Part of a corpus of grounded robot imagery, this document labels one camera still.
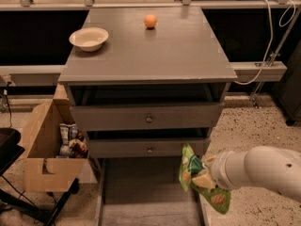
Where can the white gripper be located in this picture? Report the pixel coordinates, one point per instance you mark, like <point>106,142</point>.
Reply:
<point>218,170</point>

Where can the green rice chip bag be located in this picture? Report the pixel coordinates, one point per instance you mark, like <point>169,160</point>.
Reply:
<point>190,166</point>

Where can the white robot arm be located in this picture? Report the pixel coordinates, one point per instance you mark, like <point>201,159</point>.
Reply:
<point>278,170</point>

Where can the open bottom grey drawer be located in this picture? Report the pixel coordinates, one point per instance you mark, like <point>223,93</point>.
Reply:
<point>145,191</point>

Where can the grey drawer cabinet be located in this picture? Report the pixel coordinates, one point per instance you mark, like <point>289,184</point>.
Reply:
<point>179,61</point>

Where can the middle grey drawer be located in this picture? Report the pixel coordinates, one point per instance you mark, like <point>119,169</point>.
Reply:
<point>145,147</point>

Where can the top grey drawer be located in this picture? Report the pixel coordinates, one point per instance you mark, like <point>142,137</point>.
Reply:
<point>145,117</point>

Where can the snack packets in box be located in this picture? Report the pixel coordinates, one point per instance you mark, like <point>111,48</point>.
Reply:
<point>73,142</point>

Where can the orange fruit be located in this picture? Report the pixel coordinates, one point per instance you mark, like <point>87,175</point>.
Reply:
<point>150,21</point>

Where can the cardboard box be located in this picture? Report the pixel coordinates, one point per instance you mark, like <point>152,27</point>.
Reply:
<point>41,139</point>

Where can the white bowl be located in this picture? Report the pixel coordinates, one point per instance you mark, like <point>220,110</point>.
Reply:
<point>89,39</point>

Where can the grey window rail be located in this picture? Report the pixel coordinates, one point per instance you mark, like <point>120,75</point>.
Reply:
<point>150,3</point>

